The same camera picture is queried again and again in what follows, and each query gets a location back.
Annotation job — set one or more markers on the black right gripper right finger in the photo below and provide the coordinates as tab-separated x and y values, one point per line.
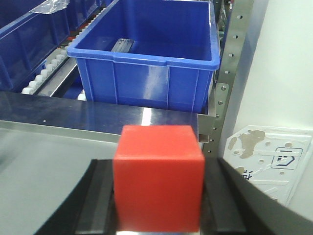
231	205

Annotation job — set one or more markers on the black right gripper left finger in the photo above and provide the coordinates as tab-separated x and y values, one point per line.
89	209

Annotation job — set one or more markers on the red cube block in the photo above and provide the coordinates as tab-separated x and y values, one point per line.
158	175

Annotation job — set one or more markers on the white worn floor panel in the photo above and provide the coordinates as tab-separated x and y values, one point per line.
271	158

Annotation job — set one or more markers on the grey metal tray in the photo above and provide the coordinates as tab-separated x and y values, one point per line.
39	167

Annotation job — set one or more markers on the white roller track left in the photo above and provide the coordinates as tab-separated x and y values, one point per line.
58	74

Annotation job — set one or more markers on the blue plastic bin right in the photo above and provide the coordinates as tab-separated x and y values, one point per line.
150	53

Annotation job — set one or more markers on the blue plastic bin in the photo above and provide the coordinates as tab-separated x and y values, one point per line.
150	53
27	38

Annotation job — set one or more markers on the blue plastic bin left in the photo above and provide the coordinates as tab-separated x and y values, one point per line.
27	38

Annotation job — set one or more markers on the blue bin rear left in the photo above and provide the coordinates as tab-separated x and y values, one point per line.
78	11

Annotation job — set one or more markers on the clear plastic sheet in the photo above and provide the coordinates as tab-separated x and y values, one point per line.
50	6

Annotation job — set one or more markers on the metal shelf upright post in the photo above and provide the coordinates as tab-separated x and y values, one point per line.
233	21

